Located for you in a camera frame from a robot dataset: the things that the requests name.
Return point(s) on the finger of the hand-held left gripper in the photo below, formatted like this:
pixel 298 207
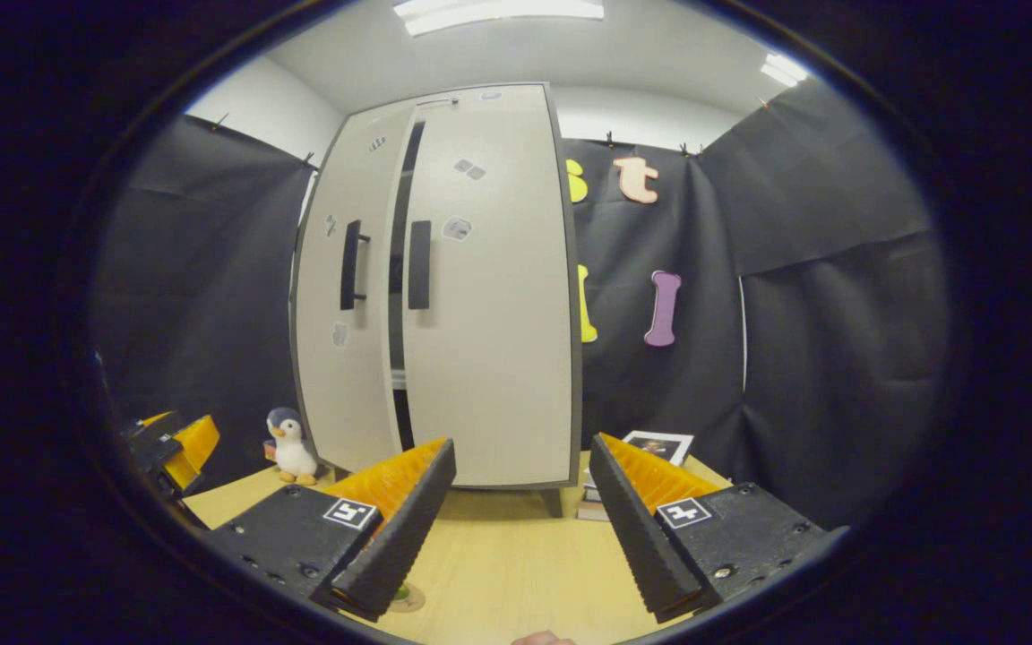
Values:
pixel 193 448

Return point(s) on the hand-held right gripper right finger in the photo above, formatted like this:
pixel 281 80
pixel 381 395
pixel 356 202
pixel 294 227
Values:
pixel 641 537

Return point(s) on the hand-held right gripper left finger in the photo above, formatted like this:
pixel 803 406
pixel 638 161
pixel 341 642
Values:
pixel 399 528

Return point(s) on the round wooden coaster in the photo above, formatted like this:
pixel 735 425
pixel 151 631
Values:
pixel 410 598

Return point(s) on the grey cabinet door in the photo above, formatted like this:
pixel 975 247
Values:
pixel 323 376
pixel 498 340

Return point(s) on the grey cabinet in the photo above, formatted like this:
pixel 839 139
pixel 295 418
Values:
pixel 396 345

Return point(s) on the small orange box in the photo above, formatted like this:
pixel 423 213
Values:
pixel 269 451

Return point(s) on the white photo book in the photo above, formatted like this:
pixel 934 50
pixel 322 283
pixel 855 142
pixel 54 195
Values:
pixel 659 445

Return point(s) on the penguin plush toy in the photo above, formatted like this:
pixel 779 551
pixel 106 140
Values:
pixel 290 452

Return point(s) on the black backdrop cloth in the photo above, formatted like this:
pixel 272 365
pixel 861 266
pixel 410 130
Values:
pixel 838 358

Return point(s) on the long ceiling light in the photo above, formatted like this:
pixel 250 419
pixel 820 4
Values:
pixel 498 13

